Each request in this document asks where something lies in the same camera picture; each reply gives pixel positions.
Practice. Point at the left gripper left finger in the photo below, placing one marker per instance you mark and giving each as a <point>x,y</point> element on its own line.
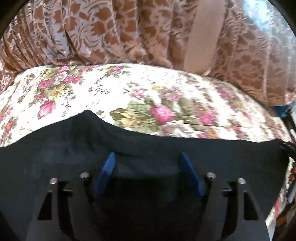
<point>68,211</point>

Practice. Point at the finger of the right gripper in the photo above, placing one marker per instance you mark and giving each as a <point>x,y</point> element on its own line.
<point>289,148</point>

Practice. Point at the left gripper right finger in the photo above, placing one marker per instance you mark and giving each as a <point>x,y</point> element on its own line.
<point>229,210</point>

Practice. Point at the black embroidered pants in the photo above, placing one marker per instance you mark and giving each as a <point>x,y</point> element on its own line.
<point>147,196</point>

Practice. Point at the brown floral curtain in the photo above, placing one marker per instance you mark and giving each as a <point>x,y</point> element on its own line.
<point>247,43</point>

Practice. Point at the floral bed sheet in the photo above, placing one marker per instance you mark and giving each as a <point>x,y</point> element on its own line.
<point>140,98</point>

